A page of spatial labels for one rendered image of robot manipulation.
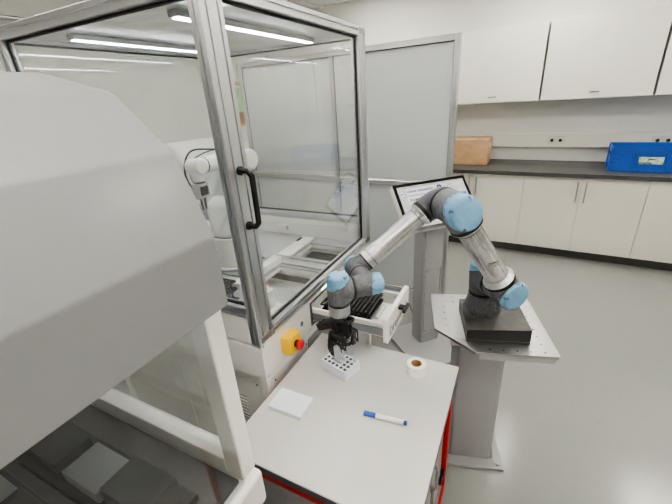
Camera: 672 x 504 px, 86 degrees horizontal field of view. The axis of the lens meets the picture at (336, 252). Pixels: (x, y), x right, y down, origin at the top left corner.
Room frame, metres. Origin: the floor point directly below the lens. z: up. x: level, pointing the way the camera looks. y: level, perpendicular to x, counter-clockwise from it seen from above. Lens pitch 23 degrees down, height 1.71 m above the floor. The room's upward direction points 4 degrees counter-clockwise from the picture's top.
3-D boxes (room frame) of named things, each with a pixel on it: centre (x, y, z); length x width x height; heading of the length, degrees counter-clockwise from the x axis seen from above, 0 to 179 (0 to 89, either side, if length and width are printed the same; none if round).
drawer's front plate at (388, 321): (1.25, -0.23, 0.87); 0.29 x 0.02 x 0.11; 152
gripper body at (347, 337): (1.05, 0.00, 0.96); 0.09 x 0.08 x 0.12; 47
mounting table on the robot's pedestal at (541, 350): (1.32, -0.64, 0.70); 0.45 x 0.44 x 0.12; 78
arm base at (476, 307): (1.32, -0.62, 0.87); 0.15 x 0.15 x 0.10
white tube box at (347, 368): (1.08, 0.01, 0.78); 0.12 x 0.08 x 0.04; 47
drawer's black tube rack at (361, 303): (1.35, -0.06, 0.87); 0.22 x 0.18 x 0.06; 62
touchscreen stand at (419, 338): (2.13, -0.63, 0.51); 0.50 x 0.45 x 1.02; 19
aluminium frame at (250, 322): (1.66, 0.46, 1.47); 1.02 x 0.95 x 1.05; 152
